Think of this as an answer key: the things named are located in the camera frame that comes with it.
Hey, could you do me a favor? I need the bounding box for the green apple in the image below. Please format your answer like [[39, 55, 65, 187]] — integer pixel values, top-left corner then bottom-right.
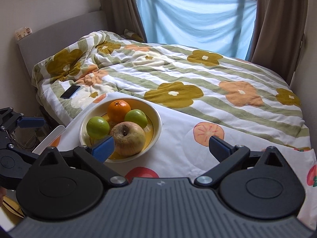
[[86, 116, 110, 140], [124, 109, 148, 128]]

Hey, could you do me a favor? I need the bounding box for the large russet apple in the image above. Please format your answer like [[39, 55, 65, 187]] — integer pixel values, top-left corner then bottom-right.
[[110, 121, 146, 157]]

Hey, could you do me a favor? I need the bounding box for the large orange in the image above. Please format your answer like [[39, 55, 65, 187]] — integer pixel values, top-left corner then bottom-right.
[[107, 99, 131, 123]]

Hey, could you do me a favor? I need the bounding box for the person hand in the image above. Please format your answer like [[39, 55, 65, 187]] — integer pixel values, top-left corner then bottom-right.
[[0, 187, 7, 206]]

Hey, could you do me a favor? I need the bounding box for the white fruit print cloth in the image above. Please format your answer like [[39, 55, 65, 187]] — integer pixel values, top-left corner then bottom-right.
[[49, 91, 317, 229]]

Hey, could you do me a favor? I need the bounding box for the black smartphone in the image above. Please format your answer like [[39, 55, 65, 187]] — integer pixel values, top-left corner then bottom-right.
[[60, 85, 81, 99]]

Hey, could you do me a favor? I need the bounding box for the floral striped duvet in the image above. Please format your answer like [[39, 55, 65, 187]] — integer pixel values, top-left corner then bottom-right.
[[32, 31, 311, 150]]

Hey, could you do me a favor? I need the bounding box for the yellow duck bowl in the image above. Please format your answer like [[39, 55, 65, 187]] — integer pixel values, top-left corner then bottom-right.
[[79, 98, 162, 163]]

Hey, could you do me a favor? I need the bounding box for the grey headboard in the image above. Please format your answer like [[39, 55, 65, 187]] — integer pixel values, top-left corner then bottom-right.
[[17, 10, 108, 75]]

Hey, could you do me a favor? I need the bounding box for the small box on headboard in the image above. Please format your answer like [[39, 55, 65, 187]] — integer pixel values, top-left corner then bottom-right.
[[15, 27, 32, 41]]

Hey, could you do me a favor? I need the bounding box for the floral pillow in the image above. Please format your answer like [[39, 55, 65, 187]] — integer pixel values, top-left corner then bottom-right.
[[122, 29, 145, 42]]

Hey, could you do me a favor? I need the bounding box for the blue sheet over window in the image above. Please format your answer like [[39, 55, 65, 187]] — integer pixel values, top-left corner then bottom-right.
[[137, 0, 257, 60]]

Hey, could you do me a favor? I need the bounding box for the left brown curtain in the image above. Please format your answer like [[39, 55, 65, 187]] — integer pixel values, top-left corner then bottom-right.
[[100, 0, 147, 41]]

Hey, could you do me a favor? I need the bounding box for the brown curtain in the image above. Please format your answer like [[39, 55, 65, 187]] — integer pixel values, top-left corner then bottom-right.
[[250, 0, 308, 84], [100, 0, 147, 41]]

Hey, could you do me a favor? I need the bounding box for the right brown curtain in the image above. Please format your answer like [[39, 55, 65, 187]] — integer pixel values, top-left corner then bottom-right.
[[250, 0, 308, 84]]

